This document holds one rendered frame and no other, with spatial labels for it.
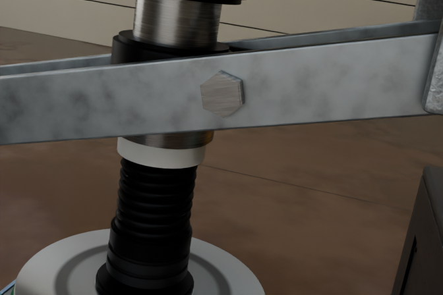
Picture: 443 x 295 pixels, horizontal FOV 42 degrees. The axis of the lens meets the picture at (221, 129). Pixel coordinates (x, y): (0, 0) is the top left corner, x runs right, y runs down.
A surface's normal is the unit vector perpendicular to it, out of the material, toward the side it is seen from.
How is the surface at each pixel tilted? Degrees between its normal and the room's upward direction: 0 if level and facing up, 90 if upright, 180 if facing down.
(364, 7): 90
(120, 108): 90
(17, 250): 0
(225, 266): 0
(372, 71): 90
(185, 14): 90
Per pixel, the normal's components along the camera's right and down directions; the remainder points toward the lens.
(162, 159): 0.07, 0.29
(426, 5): -0.22, 0.24
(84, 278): 0.14, -0.95
